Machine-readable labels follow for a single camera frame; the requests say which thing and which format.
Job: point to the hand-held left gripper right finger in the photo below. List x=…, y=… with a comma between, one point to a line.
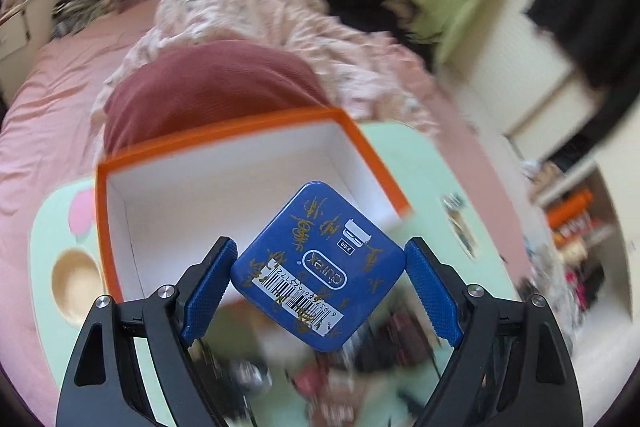
x=432, y=292

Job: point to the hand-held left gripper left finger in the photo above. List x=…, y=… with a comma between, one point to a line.
x=207, y=292

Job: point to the orange cardboard box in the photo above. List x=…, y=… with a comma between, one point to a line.
x=200, y=197

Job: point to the blue square tin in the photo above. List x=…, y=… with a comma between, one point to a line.
x=320, y=267

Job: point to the green cartoon desktop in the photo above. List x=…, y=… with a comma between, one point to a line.
x=65, y=217

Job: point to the orange bottle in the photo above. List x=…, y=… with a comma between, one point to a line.
x=570, y=207

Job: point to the dark red pillow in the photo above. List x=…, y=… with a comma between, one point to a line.
x=210, y=82

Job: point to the pink bed sheet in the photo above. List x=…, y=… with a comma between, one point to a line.
x=55, y=117

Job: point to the pink floral quilt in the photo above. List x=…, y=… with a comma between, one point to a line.
x=280, y=17

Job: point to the black clothes heap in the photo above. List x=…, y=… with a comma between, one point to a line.
x=370, y=7

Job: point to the pile of striped clothes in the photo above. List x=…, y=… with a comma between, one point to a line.
x=80, y=9

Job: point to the hanging black garment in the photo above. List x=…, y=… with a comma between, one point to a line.
x=590, y=22

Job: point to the white drawer cabinet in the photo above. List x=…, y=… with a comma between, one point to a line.
x=12, y=34

